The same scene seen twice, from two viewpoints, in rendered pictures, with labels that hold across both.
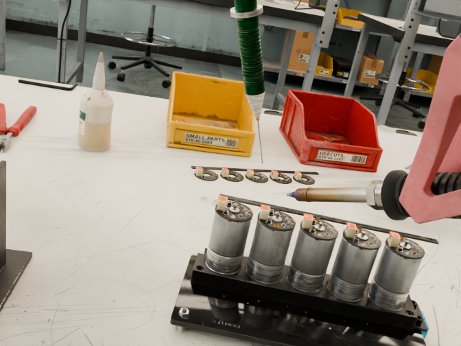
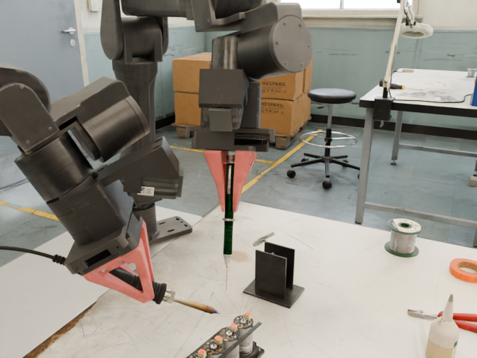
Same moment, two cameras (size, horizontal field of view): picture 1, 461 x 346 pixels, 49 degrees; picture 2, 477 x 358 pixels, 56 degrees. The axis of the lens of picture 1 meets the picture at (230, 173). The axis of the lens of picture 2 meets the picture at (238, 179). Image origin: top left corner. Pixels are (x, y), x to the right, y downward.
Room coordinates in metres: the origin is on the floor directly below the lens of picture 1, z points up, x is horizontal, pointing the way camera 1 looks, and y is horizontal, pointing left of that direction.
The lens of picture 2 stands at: (0.56, -0.38, 1.18)
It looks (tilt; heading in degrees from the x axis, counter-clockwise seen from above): 21 degrees down; 127
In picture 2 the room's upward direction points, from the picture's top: straight up
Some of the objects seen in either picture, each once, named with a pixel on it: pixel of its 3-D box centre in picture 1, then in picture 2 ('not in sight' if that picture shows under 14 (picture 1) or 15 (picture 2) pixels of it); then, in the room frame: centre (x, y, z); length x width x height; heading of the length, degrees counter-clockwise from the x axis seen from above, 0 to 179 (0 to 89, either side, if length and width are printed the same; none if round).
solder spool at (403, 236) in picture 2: not in sight; (402, 236); (0.36, 0.40, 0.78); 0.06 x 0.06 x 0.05
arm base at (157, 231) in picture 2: not in sight; (140, 220); (-0.06, 0.14, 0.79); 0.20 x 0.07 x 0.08; 72
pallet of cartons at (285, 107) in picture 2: not in sight; (243, 96); (-2.01, 3.16, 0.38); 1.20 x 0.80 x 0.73; 16
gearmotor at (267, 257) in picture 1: (268, 251); (228, 349); (0.29, -0.04, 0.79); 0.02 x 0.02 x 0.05
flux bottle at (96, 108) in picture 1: (97, 100); (445, 327); (0.49, 0.15, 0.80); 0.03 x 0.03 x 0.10
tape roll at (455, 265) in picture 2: not in sight; (468, 270); (0.48, 0.39, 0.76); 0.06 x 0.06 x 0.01
